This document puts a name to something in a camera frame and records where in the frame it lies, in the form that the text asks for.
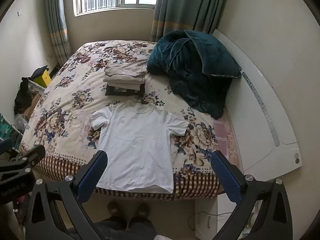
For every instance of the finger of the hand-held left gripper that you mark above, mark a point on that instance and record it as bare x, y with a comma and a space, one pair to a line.
32, 153

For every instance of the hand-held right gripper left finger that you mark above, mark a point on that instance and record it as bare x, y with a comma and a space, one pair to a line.
92, 177

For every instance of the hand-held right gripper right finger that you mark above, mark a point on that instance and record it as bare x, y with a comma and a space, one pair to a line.
226, 177

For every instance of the white t-shirt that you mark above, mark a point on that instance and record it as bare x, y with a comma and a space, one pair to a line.
137, 145

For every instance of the teal plastic crate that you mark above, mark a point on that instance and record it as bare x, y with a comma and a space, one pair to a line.
5, 127

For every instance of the pink striped towel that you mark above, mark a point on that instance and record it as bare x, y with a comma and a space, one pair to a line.
222, 137

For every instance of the floral bed sheet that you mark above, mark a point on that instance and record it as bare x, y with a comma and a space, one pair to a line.
62, 110

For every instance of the white headboard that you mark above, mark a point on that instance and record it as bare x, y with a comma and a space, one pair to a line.
262, 120

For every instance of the yellow box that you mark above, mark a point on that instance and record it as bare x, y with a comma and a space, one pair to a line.
43, 79

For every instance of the dark cloth on box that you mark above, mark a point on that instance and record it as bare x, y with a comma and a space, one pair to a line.
38, 71

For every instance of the beige folded garment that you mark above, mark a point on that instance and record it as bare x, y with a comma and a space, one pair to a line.
125, 70
122, 83

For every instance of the teal plush blanket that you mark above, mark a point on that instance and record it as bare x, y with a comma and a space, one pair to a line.
190, 75

